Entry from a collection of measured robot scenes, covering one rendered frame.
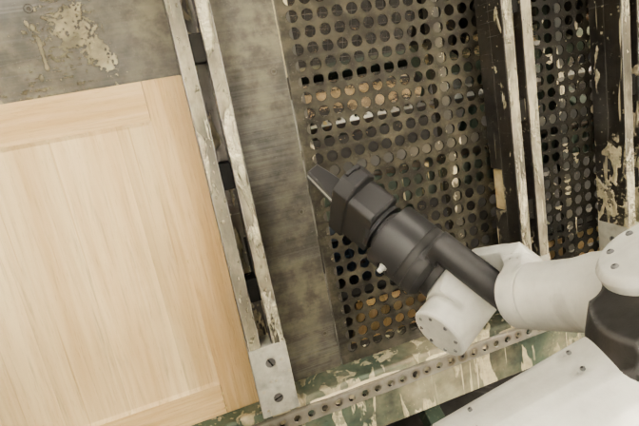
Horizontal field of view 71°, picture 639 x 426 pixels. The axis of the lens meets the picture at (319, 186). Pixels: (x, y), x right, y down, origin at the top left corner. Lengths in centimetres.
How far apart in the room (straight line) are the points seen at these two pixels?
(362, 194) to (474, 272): 16
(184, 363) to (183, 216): 25
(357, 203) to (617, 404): 34
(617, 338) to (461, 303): 24
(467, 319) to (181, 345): 47
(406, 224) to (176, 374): 48
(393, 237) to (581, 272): 21
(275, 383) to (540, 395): 54
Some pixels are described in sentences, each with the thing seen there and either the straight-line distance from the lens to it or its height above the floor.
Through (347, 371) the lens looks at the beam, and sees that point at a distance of 89.
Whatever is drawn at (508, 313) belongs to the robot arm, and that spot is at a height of 131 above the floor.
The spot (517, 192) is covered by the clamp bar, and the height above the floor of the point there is 114.
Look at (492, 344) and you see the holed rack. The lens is 98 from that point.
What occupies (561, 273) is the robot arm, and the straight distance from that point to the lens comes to 44.
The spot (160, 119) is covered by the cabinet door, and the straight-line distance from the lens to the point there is 71.
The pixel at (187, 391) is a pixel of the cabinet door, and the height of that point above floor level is 94.
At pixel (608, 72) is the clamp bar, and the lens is 105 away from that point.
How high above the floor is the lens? 170
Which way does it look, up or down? 43 degrees down
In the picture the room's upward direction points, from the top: straight up
